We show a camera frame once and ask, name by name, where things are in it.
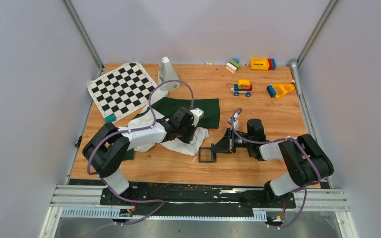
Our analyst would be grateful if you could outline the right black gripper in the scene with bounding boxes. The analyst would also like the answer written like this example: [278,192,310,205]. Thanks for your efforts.
[210,127,253,154]

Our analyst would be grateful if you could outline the black square display case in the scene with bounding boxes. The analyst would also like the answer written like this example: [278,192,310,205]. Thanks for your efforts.
[198,147,216,163]

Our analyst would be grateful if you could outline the white green garment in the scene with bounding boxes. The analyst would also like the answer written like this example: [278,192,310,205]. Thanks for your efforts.
[115,90,209,160]

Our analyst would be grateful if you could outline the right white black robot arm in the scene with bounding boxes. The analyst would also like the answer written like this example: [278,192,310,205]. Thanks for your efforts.
[209,119,334,207]

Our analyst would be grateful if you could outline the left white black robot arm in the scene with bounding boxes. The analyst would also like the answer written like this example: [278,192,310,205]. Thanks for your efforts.
[82,107,204,205]

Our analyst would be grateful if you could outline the white wedge-shaped stand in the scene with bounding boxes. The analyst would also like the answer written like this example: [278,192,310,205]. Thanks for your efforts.
[158,57,181,93]

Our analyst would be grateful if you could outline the toy car with yellow top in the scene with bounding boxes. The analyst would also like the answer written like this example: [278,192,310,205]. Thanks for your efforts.
[230,79,254,97]

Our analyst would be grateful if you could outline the teal small block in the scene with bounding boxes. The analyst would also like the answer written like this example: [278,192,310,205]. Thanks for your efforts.
[104,114,117,123]

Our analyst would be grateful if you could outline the checkerboard calibration sheet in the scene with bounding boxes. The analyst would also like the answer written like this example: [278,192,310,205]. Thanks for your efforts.
[87,63,157,121]

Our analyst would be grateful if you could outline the yellow blue toy scoop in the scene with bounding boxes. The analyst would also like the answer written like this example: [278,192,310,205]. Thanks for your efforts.
[266,83,295,99]

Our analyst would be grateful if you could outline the white green blue bricks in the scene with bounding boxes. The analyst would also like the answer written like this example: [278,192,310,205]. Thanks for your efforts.
[225,58,241,73]

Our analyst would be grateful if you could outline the yellow red blue brick box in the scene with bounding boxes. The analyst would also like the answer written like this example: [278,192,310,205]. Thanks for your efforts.
[250,58,276,70]

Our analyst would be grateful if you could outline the grey metal pipe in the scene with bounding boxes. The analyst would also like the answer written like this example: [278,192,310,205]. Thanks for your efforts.
[288,59,303,97]

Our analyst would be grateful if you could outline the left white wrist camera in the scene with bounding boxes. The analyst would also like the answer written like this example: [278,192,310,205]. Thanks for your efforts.
[190,108,204,127]

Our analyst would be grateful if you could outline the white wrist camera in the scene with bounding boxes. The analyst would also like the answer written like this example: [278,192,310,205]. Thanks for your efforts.
[190,108,204,127]
[228,113,240,130]

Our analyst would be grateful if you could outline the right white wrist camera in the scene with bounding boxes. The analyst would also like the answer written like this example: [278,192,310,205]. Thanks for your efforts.
[228,113,240,130]

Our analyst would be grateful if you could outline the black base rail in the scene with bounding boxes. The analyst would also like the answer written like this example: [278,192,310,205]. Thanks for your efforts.
[100,181,296,217]

